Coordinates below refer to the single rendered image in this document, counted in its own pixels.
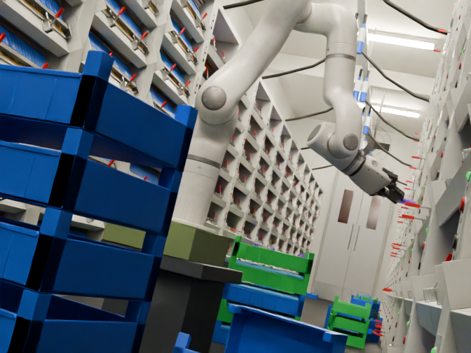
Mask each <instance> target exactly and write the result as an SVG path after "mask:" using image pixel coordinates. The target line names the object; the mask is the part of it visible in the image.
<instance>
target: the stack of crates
mask: <svg viewBox="0 0 471 353"><path fill-rule="evenodd" d="M113 63H114V58H113V57H112V56H110V55H109V54H107V53H105V52H104V51H98V50H89V51H88V54H87V58H86V62H85V65H84V68H83V73H82V74H81V73H76V72H70V71H58V70H51V69H39V68H33V67H21V66H14V65H7V64H0V198H4V199H8V200H13V201H16V202H22V203H25V204H29V205H34V206H37V207H43V208H46V210H45V213H44V215H43V220H42V223H41V226H36V225H33V224H30V223H25V222H21V221H16V220H13V219H8V218H5V217H2V216H0V353H139V348H140V345H141V341H142V336H143V333H144V328H145V325H146V319H147V316H148V313H149V308H150V304H151V303H150V302H151V301H152V297H153V292H154V289H155V285H156V280H157V277H158V271H159V268H160V265H161V260H162V256H163V251H164V248H165V243H166V239H167V236H168V232H169V229H170V224H171V220H172V215H173V212H174V209H175V204H176V201H177V196H178V192H179V187H180V183H181V180H182V175H183V173H182V172H184V167H185V164H186V159H187V155H188V152H189V147H190V144H191V139H192V136H193V130H194V127H195V124H196V119H197V115H198V110H197V109H195V108H194V107H192V106H189V105H183V104H178V107H177V112H176V115H175V118H172V117H171V116H169V115H167V114H166V113H163V112H162V111H160V110H158V109H156V108H155V107H153V106H151V105H149V104H147V103H146V102H144V101H142V100H140V99H138V98H137V97H135V96H133V95H131V94H130V93H128V92H126V91H124V90H122V89H121V88H119V87H117V86H115V85H114V84H112V83H110V82H109V77H110V74H111V70H112V67H113ZM14 142H17V143H21V144H16V143H14ZM24 144H29V145H33V146H28V145H24ZM35 146H40V147H44V148H39V147H35ZM46 148H51V149H56V150H60V151H55V150H51V149H46ZM89 155H90V156H95V157H98V158H106V159H110V160H117V161H121V162H128V163H133V164H137V165H144V166H149V167H156V168H160V169H162V170H161V175H160V179H159V182H158V185H157V184H153V183H151V182H149V181H146V180H143V179H141V178H138V177H135V176H133V175H130V174H127V173H125V172H122V171H119V170H117V169H114V168H112V167H108V166H106V165H103V164H101V163H98V162H95V161H93V160H90V159H88V156H89ZM73 215H77V216H82V217H86V218H89V219H94V220H98V221H103V222H106V223H112V224H115V225H119V226H124V227H127V228H133V229H136V230H142V231H145V232H146V234H145V237H144V242H143V245H142V250H141V251H136V250H133V249H128V248H125V247H120V246H116V245H113V244H108V243H105V242H100V241H97V240H92V239H88V238H85V237H80V236H77V235H72V234H69V233H68V232H69V228H70V225H71V220H72V217H73ZM53 294H60V295H68V296H85V297H93V298H110V299H119V300H129V301H128V306H127V309H126V312H125V316H122V315H119V314H115V313H113V312H108V311H106V310H102V309H99V308H96V307H93V306H89V305H86V304H83V303H79V302H76V301H74V300H70V299H67V298H63V297H60V296H56V295H53Z"/></svg>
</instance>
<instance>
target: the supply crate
mask: <svg viewBox="0 0 471 353"><path fill-rule="evenodd" d="M241 239H242V236H240V235H236V237H235V240H234V243H233V249H232V252H231V256H235V257H238V258H244V259H247V260H250V261H255V262H258V263H264V264H267V265H272V266H276V267H279V268H284V269H288V270H293V271H297V272H302V273H306V274H309V275H310V274H311V270H312V267H313V260H314V257H315V254H314V253H311V252H310V253H309V255H308V254H307V253H303V254H305V255H306V257H305V258H302V257H299V256H294V255H291V254H285V253H282V252H279V251H273V250H270V249H265V248H261V247H256V246H252V245H249V244H244V243H240V242H241Z"/></svg>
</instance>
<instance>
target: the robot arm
mask: <svg viewBox="0 0 471 353"><path fill-rule="evenodd" d="M292 30H295V31H298V32H302V33H307V34H319V35H323V36H325V37H326V38H327V47H326V55H325V72H324V82H323V93H322V94H323V100H324V102H325V104H326V105H328V106H330V107H333V108H334V112H335V116H336V130H334V129H332V128H331V127H330V126H328V124H326V123H320V124H319V125H318V126H316V127H315V128H314V130H313V131H312V132H311V133H310V135H309V136H308V138H307V141H306V145H307V146H308V147H309V148H311V149H312V150H313V151H315V152H316V153H317V154H318V155H320V156H321V157H323V158H324V159H325V160H326V161H328V162H329V163H331V164H332V165H333V166H335V168H337V169H338V170H340V171H341V172H343V173H344V174H345V175H347V176H348V177H349V178H350V179H351V180H352V182H353V183H354V184H356V185H357V186H358V187H359V188H360V189H362V190H363V191H364V192H365V193H367V194H369V196H375V195H379V196H382V197H383V198H388V199H389V200H390V201H391V202H393V203H394V204H397V202H396V198H398V199H400V200H403V199H404V194H405V193H404V191H402V190H401V189H399V188H398V187H397V186H396V181H397V179H398V175H396V174H393V171H392V170H391V169H390V168H389V167H388V166H387V165H385V164H383V163H382V162H381V161H379V160H377V159H375V158H373V157H371V156H370V155H366V156H365V155H364V151H361V150H360V149H359V147H360V142H361V137H362V112H361V108H360V106H359V104H358V103H357V101H356V100H355V98H354V97H353V86H354V78H355V63H356V54H357V39H358V23H357V20H356V18H355V16H354V15H353V14H352V13H351V12H350V11H349V10H348V9H346V8H344V7H343V6H340V5H338V4H332V3H326V4H314V3H312V0H270V1H269V3H268V5H267V7H266V10H265V11H264V13H263V15H262V16H261V19H260V21H259V22H258V24H257V26H256V27H255V28H254V30H253V32H252V33H251V34H250V36H249V37H248V38H247V40H246V41H245V42H244V44H243V45H242V46H241V48H240V49H239V51H238V52H237V53H236V54H235V55H234V56H233V57H232V58H231V59H230V60H229V61H228V62H227V63H226V64H225V65H224V66H222V67H221V68H220V69H219V70H217V71H216V72H215V73H214V74H213V75H212V76H211V77H209V78H208V79H207V80H206V81H205V82H204V84H203V85H202V86H201V87H200V89H199V91H198V92H197V94H196V99H195V105H196V109H197V110H198V119H197V121H196V124H195V127H194V130H193V136H192V139H191V144H190V147H189V152H188V155H187V159H186V164H185V167H184V172H182V173H183V175H182V180H181V183H180V187H179V192H178V196H177V201H176V204H175V209H174V212H173V215H172V221H176V222H178V223H183V224H186V225H189V226H193V227H197V228H200V229H203V230H206V231H209V232H211V233H215V230H213V229H211V228H206V227H204V225H205V221H206V218H207V213H208V211H209V208H210V203H211V201H212V196H213V193H214V189H215V186H216V183H217V179H218V176H219V172H220V169H221V165H222V162H223V159H224V155H225V152H226V150H227V148H228V145H229V143H230V141H231V138H232V136H233V133H234V131H235V128H236V124H237V122H238V113H239V110H238V103H239V101H240V100H241V98H242V97H243V95H244V94H245V93H246V92H247V90H248V89H249V88H250V87H251V86H252V84H253V83H254V82H255V81H256V80H257V79H258V78H259V77H260V76H261V75H262V74H263V73H264V72H265V70H266V69H267V68H268V66H269V65H270V64H271V62H272V61H273V60H274V59H275V57H276V56H277V54H278V53H279V52H280V50H281V48H282V47H283V46H284V44H285V42H286V40H287V38H288V37H289V35H290V33H291V32H292ZM391 179H392V180H391ZM385 187H386V188H388V190H387V189H386V188H385Z"/></svg>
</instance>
